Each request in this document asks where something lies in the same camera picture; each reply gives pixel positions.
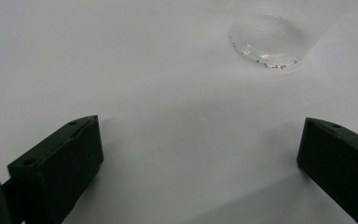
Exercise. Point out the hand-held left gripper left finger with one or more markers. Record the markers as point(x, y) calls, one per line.
point(56, 165)

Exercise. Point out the clear glass dish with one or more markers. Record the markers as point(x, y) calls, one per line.
point(268, 43)

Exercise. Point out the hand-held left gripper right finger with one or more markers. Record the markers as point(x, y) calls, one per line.
point(341, 161)

